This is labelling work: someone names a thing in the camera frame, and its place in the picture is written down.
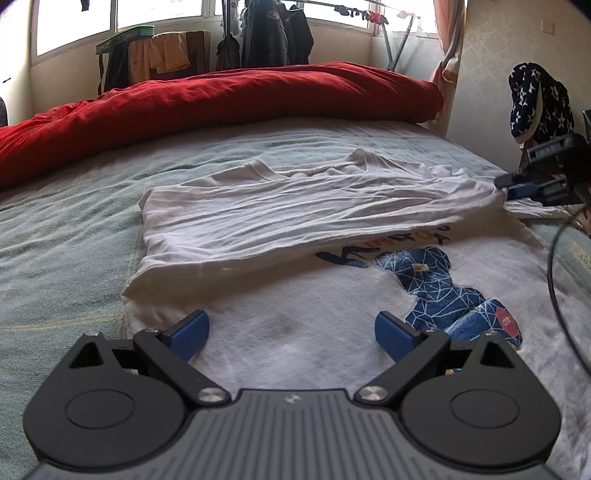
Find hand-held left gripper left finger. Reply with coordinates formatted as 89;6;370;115
68;310;232;409

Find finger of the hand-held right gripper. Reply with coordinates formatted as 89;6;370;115
494;170;525;189
505;182;539;201

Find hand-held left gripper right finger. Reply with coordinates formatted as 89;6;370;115
355;311;518;409

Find white printed t-shirt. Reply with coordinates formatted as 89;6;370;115
121;148;591;480

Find dark star-print robe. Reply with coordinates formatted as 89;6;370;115
508;62;576;145

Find pink curtain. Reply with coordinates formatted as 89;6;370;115
429;0;467;125

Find pale green bed sheet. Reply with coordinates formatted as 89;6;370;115
0;115;591;480

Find metal drying rack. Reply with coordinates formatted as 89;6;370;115
277;0;437;73

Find red duvet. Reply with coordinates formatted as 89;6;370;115
0;62;445;190

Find dark hanging jackets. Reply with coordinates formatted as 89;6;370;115
215;0;315;71

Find black cable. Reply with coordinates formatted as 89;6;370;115
549;203;591;371

